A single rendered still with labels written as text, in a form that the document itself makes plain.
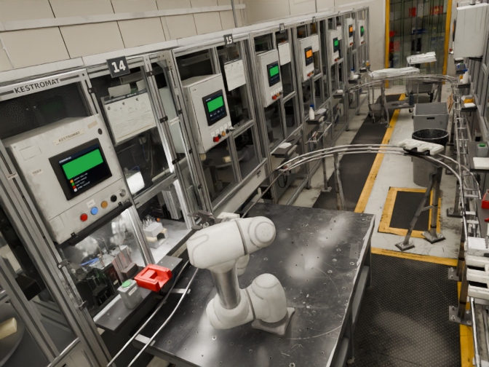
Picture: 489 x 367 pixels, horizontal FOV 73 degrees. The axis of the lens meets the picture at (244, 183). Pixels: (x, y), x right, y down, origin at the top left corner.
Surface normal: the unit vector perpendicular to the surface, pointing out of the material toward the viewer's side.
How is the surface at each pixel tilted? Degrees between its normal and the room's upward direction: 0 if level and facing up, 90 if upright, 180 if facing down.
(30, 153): 90
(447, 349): 0
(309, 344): 0
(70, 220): 90
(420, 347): 0
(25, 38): 90
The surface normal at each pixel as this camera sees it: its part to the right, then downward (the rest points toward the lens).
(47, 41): 0.87, 0.07
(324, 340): -0.17, -0.89
